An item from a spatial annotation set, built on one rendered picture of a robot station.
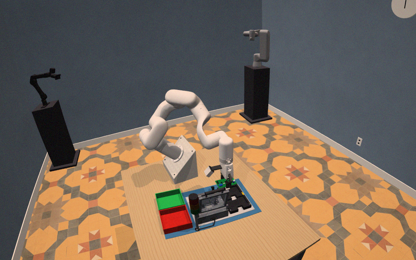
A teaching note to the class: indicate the green circuit board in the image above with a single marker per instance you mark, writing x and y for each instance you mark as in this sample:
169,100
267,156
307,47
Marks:
222,182

